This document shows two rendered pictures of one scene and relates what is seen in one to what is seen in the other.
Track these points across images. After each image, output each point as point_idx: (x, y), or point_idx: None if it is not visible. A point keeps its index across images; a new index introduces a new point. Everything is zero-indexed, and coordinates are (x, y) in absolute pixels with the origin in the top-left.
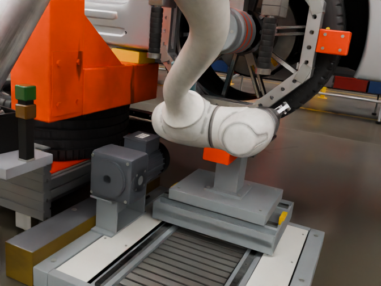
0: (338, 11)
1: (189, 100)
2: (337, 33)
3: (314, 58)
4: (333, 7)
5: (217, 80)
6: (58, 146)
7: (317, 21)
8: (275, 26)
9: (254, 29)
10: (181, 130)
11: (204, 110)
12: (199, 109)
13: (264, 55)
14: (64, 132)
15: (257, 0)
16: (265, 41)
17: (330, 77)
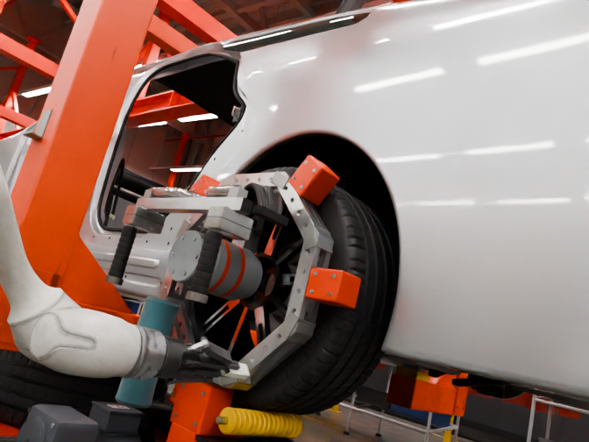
0: (351, 253)
1: (28, 287)
2: (329, 273)
3: (312, 309)
4: (345, 248)
5: (246, 353)
6: (28, 407)
7: (309, 258)
8: (215, 241)
9: (252, 270)
10: (15, 328)
11: (51, 308)
12: (43, 304)
13: (196, 274)
14: (41, 389)
15: (276, 243)
16: (200, 258)
17: (373, 358)
